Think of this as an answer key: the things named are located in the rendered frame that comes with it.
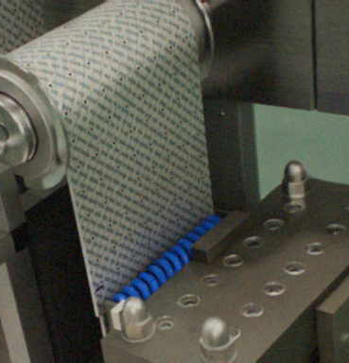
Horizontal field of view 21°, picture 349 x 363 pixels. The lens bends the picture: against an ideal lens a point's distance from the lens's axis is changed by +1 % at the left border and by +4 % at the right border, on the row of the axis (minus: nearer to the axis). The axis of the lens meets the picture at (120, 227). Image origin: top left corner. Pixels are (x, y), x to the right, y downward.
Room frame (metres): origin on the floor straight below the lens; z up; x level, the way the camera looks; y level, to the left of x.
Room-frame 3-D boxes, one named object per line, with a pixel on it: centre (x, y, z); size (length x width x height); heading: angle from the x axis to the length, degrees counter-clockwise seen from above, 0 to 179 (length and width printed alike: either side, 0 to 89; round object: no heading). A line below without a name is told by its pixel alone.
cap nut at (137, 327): (0.78, 0.00, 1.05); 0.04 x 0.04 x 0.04
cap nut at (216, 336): (0.72, -0.07, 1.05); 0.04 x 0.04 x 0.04
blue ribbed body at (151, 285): (0.90, -0.06, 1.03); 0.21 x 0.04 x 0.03; 136
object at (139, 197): (0.92, -0.04, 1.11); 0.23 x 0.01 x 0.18; 136
